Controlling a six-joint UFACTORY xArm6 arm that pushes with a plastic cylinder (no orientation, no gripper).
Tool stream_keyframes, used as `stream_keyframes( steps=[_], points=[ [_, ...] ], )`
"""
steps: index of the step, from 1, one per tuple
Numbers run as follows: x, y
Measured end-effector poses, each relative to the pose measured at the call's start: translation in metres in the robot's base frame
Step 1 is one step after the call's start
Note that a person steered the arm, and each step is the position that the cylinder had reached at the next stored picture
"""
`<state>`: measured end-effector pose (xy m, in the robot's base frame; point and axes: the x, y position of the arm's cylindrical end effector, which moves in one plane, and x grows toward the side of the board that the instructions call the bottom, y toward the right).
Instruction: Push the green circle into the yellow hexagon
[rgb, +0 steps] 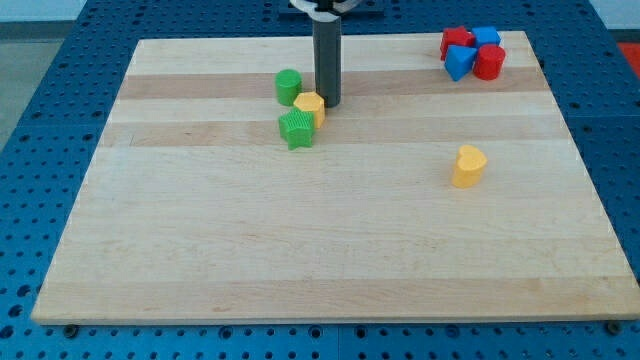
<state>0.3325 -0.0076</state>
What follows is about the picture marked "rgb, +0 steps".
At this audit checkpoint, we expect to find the green cylinder block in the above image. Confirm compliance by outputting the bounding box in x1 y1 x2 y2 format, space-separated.
274 69 302 106

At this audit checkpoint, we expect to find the yellow hexagon block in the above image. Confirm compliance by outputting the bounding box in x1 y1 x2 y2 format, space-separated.
293 92 325 129

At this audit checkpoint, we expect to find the green star block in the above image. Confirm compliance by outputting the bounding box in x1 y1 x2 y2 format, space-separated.
278 108 315 150

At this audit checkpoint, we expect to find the wooden board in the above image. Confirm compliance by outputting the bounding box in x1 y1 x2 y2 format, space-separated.
32 31 639 325

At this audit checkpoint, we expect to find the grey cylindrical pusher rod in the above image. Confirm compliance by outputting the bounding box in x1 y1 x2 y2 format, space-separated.
312 17 342 108

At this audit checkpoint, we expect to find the yellow heart block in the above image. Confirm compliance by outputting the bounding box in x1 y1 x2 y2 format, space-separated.
451 145 488 188

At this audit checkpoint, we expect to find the blue triangle block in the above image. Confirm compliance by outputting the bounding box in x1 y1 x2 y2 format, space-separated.
444 45 477 82

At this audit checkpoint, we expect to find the red star-shaped block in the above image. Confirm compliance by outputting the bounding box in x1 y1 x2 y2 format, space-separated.
440 26 476 61

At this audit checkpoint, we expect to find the red cylinder block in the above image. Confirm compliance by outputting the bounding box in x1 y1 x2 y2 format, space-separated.
473 44 506 81

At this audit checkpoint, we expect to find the blue cube block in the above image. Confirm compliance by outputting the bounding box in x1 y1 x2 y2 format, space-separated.
471 26 501 49

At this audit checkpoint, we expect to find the white cable at rod top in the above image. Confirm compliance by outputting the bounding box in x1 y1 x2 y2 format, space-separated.
289 0 362 24

